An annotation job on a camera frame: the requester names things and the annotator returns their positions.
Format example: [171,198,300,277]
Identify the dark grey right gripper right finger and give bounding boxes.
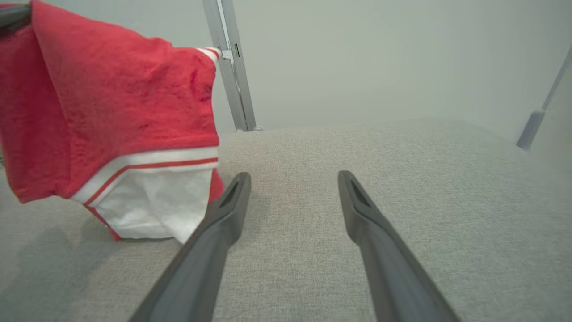
[337,170,461,322]

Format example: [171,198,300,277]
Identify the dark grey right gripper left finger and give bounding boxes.
[129,171,252,322]

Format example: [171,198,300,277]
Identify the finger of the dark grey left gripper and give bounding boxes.
[0,4,33,36]

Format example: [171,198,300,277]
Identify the red jersey with white sleeves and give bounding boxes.
[0,0,225,244]

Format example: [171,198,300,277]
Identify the grey metal pole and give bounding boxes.
[516,45,572,153]

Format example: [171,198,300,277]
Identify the grey metal partition post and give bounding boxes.
[202,0,264,133]

